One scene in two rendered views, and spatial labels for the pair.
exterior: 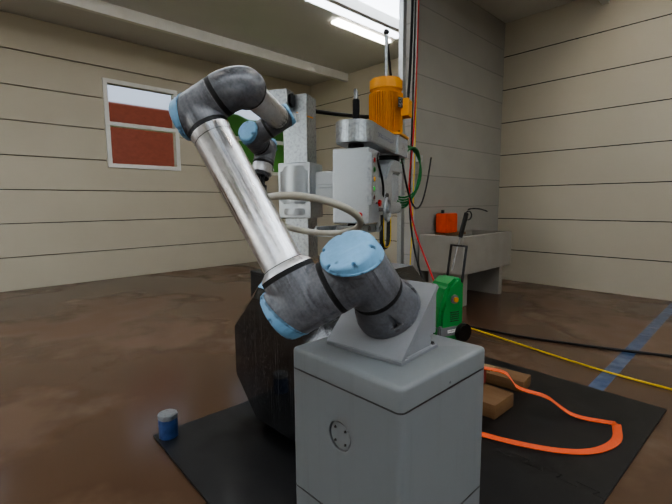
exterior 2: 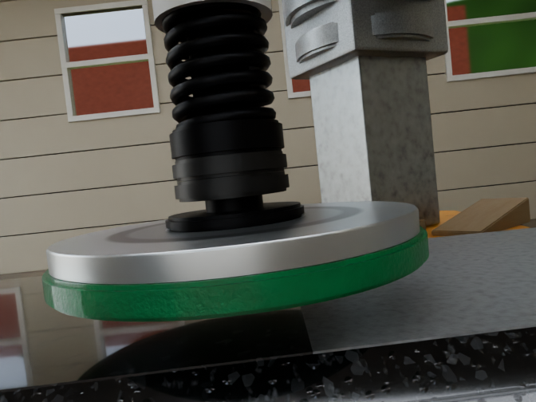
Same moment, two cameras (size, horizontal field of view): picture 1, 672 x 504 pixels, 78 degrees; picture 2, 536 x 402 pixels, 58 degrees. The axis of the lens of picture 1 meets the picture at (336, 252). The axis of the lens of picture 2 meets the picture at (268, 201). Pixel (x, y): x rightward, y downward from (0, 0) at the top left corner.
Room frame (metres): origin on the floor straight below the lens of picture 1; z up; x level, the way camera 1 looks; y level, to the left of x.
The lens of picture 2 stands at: (2.25, -0.34, 0.93)
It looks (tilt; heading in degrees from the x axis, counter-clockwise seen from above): 3 degrees down; 44
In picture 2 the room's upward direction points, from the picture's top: 6 degrees counter-clockwise
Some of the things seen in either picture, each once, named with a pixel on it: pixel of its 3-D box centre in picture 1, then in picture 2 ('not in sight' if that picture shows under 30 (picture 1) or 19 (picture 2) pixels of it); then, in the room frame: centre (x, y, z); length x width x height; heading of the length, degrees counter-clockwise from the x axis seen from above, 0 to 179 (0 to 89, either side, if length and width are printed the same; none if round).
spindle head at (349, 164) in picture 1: (360, 189); not in sight; (2.52, -0.15, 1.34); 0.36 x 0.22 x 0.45; 158
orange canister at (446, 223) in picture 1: (448, 222); not in sight; (5.54, -1.50, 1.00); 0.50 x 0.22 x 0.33; 134
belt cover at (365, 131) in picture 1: (373, 144); not in sight; (2.77, -0.25, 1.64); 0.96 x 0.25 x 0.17; 158
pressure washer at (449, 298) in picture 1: (445, 292); not in sight; (3.77, -1.00, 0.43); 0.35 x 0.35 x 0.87; 26
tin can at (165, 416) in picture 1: (168, 424); not in sight; (2.13, 0.91, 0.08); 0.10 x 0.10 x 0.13
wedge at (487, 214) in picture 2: not in sight; (481, 215); (3.22, 0.03, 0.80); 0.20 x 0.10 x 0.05; 173
